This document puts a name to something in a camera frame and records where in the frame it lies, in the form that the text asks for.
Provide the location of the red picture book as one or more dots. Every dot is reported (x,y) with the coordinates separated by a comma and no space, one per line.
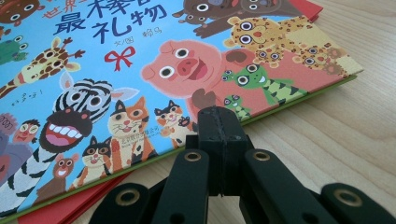
(65,208)

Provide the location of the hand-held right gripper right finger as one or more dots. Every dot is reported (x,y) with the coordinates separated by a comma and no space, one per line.
(234,146)

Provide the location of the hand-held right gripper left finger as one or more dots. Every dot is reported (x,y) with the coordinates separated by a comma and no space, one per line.
(210,149)

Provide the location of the light blue animals picture book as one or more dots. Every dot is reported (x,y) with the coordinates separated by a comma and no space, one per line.
(137,74)

